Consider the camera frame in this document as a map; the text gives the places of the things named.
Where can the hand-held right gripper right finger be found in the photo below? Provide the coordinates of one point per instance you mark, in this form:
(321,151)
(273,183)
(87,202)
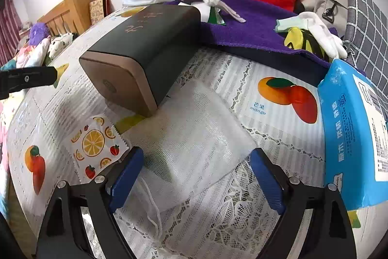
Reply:
(266,180)

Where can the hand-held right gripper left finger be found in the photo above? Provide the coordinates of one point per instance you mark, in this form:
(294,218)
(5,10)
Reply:
(127,180)

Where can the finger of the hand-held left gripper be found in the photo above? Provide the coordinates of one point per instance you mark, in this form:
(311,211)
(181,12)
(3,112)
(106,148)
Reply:
(27,78)

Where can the yellow and black sock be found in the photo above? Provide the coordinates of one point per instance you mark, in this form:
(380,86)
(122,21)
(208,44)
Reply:
(295,39)

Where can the floral quilt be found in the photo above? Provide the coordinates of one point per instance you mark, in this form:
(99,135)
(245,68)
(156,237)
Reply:
(27,54)

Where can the black spotted white cloth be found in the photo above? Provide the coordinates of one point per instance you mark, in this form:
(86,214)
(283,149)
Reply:
(59,45)

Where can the red striped curtain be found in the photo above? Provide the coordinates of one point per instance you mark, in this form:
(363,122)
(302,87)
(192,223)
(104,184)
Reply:
(9,34)

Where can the purple plush toy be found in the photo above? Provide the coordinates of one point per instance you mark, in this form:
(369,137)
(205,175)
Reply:
(39,31)

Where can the fruit print packet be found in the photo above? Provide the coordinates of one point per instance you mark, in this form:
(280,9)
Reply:
(94,143)

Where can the wooden headboard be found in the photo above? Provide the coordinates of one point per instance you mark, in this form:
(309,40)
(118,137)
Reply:
(75,10)

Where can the blue tissue pack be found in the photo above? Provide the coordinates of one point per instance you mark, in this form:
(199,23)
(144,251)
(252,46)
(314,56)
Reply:
(342,125)

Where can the illustrated book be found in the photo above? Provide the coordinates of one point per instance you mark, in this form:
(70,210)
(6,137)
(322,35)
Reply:
(98,10)

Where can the fruit print tablecloth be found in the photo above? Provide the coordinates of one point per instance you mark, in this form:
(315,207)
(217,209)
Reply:
(230,86)

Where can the dark green box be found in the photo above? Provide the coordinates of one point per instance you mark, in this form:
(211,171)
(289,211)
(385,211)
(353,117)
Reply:
(157,43)

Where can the purple towel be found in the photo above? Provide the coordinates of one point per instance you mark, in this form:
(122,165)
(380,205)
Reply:
(251,34)

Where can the white glove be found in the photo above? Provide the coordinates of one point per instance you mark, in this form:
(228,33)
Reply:
(324,34)

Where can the light green sock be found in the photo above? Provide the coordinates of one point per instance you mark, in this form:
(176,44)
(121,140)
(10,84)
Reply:
(288,24)

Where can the green and white packet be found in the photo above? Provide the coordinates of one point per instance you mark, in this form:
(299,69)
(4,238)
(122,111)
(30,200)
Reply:
(215,16)

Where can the grey checked cloth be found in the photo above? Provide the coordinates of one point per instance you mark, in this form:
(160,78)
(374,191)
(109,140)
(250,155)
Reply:
(369,34)

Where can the beige backpack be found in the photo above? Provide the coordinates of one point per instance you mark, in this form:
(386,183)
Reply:
(321,1)

